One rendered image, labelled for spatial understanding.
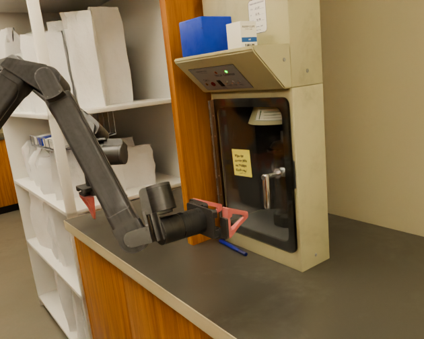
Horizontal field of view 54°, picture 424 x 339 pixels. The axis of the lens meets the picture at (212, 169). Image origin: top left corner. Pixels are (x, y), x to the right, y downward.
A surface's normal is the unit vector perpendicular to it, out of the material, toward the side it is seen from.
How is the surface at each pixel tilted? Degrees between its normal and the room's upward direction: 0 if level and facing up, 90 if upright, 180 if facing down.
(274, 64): 90
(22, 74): 70
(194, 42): 90
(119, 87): 93
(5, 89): 78
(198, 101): 90
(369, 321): 0
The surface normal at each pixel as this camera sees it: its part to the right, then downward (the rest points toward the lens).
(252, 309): -0.10, -0.97
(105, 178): 0.10, -0.15
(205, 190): 0.60, 0.12
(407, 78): -0.80, 0.21
